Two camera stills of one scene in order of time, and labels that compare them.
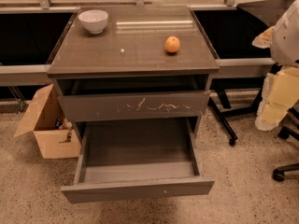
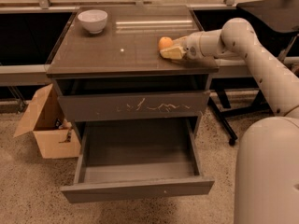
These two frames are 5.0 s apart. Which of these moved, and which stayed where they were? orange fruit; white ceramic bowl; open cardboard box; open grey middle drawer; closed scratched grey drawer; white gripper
Moved: white gripper; orange fruit
Stayed: closed scratched grey drawer; white ceramic bowl; open cardboard box; open grey middle drawer
